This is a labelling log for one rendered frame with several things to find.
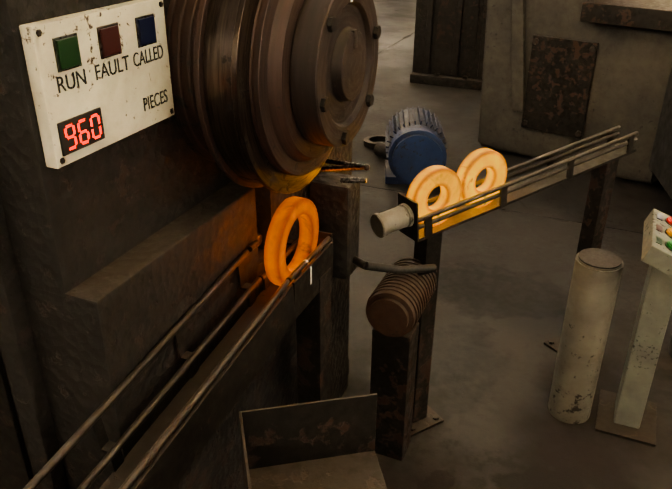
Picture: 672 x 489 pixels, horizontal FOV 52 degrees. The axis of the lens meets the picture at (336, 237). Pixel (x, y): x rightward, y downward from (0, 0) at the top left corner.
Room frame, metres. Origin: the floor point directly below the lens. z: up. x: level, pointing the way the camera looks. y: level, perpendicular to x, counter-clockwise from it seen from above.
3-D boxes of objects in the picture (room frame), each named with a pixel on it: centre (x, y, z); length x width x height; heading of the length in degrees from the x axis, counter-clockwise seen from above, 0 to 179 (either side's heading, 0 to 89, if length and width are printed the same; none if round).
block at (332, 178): (1.45, 0.01, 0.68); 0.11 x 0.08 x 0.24; 67
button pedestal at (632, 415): (1.57, -0.86, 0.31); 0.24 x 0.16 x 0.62; 157
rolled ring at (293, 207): (1.23, 0.09, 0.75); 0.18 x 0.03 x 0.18; 156
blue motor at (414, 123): (3.46, -0.41, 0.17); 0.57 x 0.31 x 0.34; 177
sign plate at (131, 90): (0.96, 0.32, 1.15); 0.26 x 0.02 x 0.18; 157
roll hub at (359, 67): (1.19, -0.01, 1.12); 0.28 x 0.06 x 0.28; 157
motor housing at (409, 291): (1.48, -0.17, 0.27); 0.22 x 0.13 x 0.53; 157
